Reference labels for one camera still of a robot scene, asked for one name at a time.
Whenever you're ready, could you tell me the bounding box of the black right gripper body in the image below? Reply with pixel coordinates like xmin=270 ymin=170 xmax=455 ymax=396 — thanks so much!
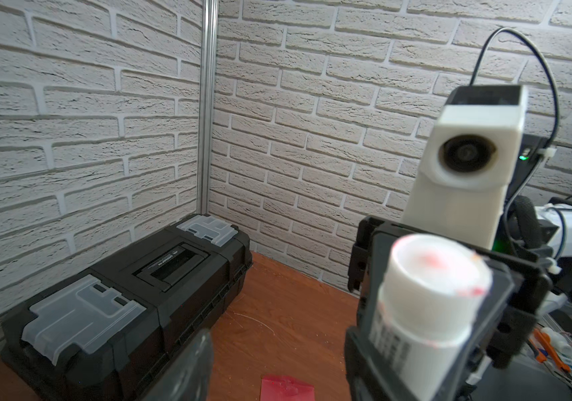
xmin=344 ymin=216 xmax=552 ymax=400

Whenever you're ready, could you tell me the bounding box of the right red envelope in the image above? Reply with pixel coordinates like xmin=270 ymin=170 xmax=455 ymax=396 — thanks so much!
xmin=260 ymin=374 xmax=315 ymax=401

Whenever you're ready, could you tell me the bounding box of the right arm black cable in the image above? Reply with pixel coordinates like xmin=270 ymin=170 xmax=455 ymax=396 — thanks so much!
xmin=468 ymin=26 xmax=562 ymax=237

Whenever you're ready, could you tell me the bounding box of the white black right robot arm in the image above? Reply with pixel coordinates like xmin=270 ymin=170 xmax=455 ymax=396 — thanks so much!
xmin=344 ymin=132 xmax=572 ymax=400

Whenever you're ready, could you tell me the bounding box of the white glue stick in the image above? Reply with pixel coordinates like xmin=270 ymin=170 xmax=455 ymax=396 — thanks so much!
xmin=369 ymin=234 xmax=493 ymax=400

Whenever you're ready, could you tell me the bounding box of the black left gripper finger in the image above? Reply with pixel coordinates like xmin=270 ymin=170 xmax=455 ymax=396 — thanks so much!
xmin=142 ymin=329 xmax=213 ymax=401

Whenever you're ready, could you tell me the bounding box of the aluminium right corner post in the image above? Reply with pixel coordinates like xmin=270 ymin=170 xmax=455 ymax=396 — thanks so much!
xmin=197 ymin=0 xmax=218 ymax=215

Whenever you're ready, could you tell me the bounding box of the black plastic toolbox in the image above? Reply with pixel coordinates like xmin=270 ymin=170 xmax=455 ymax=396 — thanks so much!
xmin=1 ymin=214 xmax=252 ymax=400

